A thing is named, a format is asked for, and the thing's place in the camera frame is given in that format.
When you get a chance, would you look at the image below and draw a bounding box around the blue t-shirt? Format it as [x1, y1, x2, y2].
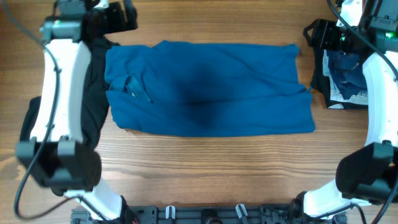
[104, 40, 315, 137]

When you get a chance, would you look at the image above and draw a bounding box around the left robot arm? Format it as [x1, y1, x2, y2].
[16, 0, 138, 223]

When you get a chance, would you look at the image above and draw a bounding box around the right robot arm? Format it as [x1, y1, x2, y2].
[289, 1, 397, 222]

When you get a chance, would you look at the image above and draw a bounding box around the folded navy garment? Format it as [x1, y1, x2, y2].
[325, 50, 368, 100]

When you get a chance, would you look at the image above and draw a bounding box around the folded black garment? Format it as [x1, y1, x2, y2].
[310, 46, 369, 111]

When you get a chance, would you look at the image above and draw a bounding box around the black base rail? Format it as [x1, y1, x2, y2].
[70, 203, 348, 224]

